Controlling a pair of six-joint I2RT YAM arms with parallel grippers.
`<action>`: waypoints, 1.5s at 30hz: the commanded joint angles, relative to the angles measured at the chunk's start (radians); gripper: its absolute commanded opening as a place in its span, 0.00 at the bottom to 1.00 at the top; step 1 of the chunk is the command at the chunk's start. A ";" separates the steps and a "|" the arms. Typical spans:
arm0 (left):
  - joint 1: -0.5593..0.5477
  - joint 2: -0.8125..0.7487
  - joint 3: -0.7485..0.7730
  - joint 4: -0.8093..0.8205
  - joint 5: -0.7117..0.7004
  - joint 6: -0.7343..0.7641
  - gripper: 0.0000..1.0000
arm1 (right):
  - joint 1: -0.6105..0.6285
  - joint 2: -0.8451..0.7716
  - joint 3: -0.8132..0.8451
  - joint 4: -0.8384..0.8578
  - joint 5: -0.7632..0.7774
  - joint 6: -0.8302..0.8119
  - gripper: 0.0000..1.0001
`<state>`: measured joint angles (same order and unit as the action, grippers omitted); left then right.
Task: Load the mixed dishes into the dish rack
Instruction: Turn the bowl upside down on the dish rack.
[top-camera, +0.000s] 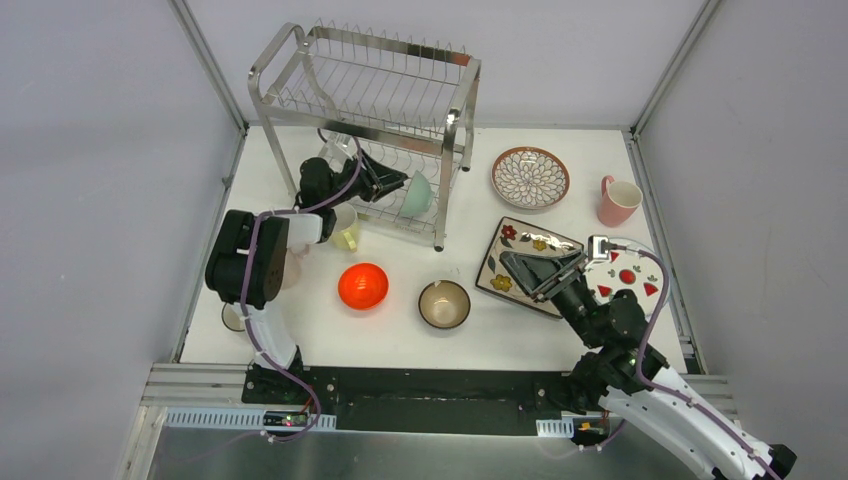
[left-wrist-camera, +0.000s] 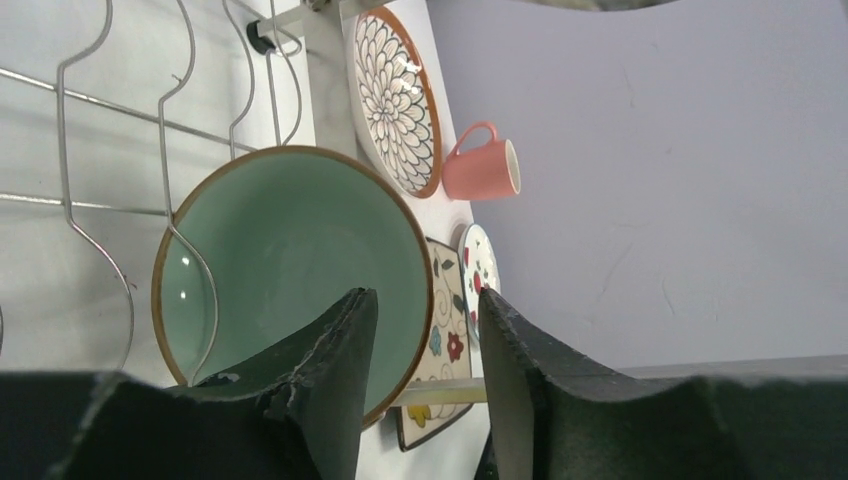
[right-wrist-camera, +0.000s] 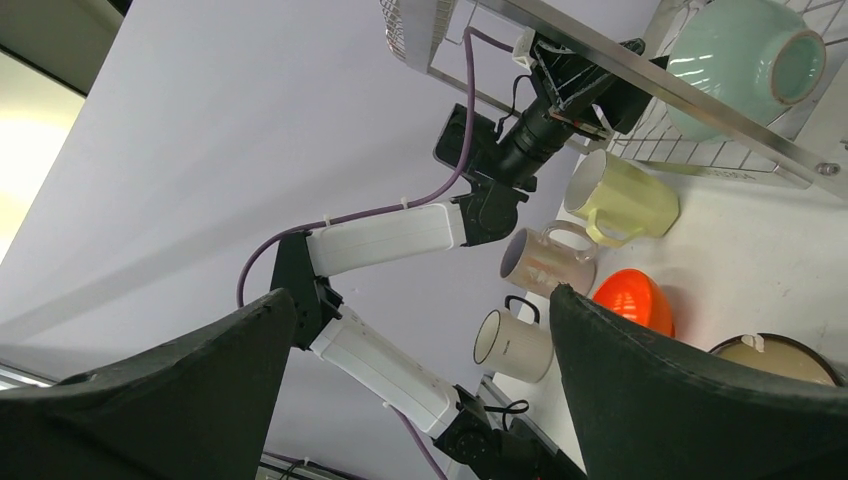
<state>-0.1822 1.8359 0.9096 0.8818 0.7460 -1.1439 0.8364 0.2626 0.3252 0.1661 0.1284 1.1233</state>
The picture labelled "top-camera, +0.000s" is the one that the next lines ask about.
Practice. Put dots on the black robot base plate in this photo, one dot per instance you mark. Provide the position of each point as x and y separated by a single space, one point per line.
473 402

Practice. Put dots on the square flower pattern plate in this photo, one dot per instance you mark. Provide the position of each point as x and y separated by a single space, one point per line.
512 234

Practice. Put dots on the mint green ceramic bowl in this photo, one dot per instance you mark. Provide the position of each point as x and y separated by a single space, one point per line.
418 198

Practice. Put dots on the stainless steel dish rack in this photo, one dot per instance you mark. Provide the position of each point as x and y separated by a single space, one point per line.
409 105

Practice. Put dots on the pink ceramic mug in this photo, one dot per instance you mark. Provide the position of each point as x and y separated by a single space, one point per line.
619 201

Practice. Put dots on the brown patterned ceramic bowl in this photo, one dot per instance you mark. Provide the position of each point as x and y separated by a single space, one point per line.
444 304

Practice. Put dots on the round floral pattern plate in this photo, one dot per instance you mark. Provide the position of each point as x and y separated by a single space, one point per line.
530 178

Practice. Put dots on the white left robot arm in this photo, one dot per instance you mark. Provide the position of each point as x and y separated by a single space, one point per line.
247 263

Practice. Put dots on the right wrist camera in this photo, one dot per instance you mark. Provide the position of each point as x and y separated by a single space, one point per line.
599 248

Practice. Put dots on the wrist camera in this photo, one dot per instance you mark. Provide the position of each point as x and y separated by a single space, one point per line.
339 148
599 248

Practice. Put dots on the watermelon pattern round plate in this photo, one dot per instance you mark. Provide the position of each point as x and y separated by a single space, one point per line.
626 270

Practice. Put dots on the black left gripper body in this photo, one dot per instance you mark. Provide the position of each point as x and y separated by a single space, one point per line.
366 181

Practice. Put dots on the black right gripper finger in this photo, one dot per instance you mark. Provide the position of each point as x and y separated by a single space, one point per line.
529 271
543 275

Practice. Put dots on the pale yellow ceramic mug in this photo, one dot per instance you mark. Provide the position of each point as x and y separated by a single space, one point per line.
346 231

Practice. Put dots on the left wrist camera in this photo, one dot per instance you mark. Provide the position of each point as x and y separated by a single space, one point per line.
339 148

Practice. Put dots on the small clear glass cup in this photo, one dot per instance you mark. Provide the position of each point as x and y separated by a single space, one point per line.
231 319

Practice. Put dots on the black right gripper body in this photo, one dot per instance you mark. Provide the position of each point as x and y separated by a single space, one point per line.
573 304

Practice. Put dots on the orange plastic bowl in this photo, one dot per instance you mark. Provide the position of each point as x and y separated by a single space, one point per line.
363 286

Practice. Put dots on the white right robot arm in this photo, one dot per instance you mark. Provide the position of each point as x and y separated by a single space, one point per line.
623 374

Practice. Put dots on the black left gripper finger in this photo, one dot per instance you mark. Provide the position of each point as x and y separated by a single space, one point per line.
381 190
379 176

